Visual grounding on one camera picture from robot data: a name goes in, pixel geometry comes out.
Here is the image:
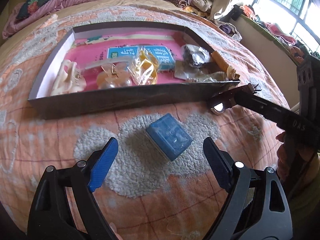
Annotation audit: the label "silver jewelry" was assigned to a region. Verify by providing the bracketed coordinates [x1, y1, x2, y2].
[182, 44, 212, 68]

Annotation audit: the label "person's right hand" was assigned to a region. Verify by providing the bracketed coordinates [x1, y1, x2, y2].
[274, 130, 301, 181]

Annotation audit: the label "brown leather strap wristwatch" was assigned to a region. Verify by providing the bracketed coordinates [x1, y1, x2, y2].
[207, 89, 236, 115]

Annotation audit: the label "cream hair claw clip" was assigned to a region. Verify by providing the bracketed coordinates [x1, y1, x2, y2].
[50, 60, 87, 96]

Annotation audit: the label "pearl hair clip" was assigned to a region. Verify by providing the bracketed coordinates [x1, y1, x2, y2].
[96, 62, 133, 89]

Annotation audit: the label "window with metal grille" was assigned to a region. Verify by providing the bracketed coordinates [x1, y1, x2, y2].
[251, 0, 319, 52]

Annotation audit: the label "pink booklet with blue label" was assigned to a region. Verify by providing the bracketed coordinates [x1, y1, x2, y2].
[63, 30, 185, 91]

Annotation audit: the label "tan bed sheet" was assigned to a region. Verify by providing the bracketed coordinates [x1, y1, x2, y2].
[1, 0, 188, 64]

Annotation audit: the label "dark cardboard box tray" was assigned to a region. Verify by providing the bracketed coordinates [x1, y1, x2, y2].
[28, 21, 240, 119]

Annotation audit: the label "person's left hand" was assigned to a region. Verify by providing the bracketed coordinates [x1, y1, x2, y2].
[109, 223, 123, 240]

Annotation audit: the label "silver chain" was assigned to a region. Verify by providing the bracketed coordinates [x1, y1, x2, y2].
[174, 60, 230, 83]

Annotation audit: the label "small clear earring bag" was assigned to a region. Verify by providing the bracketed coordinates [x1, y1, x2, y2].
[82, 56, 132, 70]

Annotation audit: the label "yellow rings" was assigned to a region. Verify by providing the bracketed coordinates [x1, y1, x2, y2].
[128, 45, 161, 86]

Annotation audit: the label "orange plaid floral blanket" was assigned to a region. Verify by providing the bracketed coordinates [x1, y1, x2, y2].
[1, 14, 288, 239]

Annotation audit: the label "small blue plastic box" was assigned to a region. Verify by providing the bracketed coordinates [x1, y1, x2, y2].
[145, 113, 193, 161]

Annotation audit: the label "purple crumpled quilt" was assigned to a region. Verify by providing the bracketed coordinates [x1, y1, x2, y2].
[2, 0, 98, 40]

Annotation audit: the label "clothes on window sill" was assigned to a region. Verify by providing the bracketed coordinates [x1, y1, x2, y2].
[231, 4, 319, 65]

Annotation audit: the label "bag of clothes on floor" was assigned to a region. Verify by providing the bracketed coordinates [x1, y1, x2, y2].
[214, 21, 242, 42]

